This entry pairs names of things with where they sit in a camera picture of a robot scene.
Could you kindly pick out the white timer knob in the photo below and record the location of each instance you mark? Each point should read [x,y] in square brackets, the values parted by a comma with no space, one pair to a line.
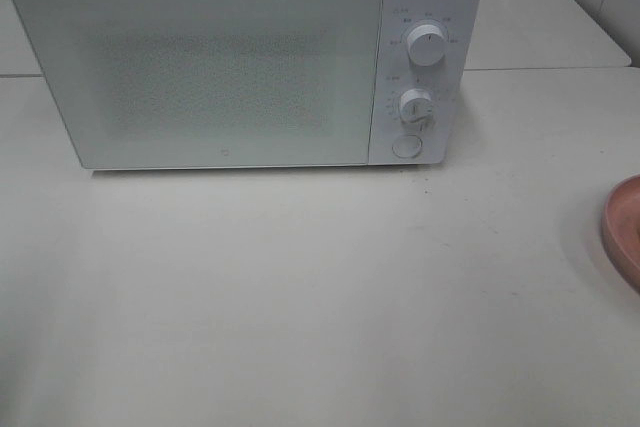
[415,105]

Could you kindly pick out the white microwave door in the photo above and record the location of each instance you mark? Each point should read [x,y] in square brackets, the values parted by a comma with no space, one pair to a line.
[146,84]

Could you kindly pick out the pink speckled plate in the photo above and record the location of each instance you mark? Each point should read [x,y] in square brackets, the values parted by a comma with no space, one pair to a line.
[620,229]

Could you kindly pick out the white power knob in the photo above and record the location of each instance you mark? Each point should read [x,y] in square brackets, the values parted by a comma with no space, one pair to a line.
[426,43]

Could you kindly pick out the white door release button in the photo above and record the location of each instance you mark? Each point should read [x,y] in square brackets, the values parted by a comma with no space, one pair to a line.
[407,146]

